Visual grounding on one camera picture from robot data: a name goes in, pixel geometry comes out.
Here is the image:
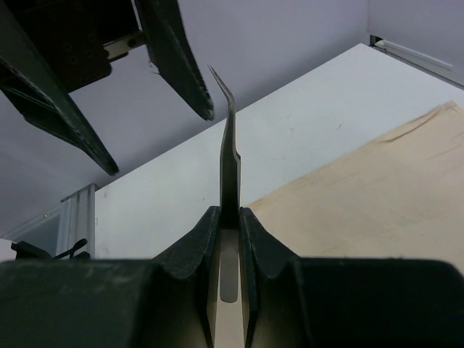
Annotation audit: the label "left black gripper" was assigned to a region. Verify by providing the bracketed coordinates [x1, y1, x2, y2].
[1, 0, 214, 175]

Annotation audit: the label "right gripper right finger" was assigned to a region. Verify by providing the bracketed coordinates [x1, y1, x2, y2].
[240, 208, 463, 347]

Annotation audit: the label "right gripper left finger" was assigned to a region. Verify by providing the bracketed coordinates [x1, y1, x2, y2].
[1, 207, 220, 347]

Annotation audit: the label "curved metal tweezers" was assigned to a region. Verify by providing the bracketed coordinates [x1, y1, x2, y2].
[207, 64, 253, 348]

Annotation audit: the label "beige surgical wrap cloth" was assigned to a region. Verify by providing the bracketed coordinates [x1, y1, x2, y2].
[251, 101, 463, 268]

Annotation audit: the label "aluminium back rail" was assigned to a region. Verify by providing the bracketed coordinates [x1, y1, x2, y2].
[369, 35, 463, 89]

